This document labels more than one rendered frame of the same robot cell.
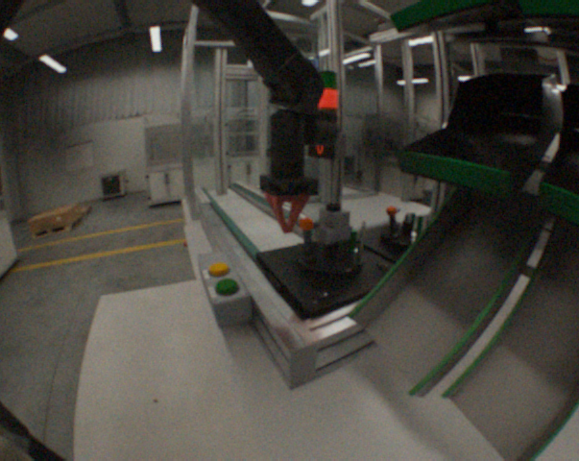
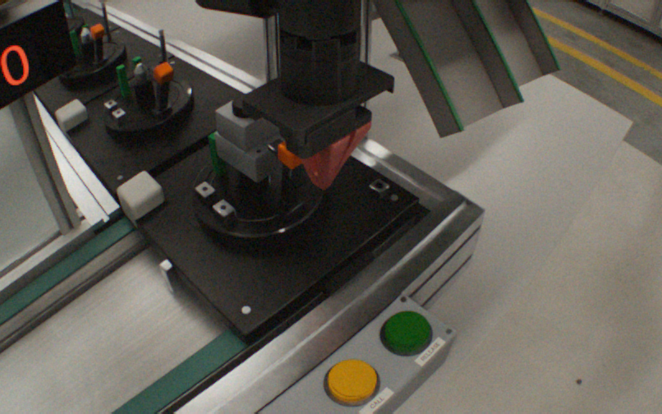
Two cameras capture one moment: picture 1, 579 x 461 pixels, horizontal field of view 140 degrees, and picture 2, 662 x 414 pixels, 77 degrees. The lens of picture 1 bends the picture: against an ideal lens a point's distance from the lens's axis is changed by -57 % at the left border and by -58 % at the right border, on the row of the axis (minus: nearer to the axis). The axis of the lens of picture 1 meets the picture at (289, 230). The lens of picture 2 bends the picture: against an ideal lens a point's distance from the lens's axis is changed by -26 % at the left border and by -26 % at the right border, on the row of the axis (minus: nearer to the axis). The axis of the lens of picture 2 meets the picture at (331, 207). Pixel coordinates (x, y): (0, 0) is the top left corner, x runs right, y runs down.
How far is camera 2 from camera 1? 0.62 m
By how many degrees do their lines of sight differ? 88
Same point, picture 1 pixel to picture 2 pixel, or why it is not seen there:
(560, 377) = (508, 27)
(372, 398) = not seen: hidden behind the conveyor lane
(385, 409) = (455, 181)
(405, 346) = (469, 103)
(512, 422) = (521, 64)
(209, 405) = (537, 328)
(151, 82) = not seen: outside the picture
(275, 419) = (511, 265)
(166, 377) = (544, 398)
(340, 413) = not seen: hidden behind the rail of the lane
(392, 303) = (428, 98)
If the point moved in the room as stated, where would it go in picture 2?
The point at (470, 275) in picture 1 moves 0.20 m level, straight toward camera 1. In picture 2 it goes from (433, 26) to (576, 76)
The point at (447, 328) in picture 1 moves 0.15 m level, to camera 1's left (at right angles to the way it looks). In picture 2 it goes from (466, 66) to (531, 134)
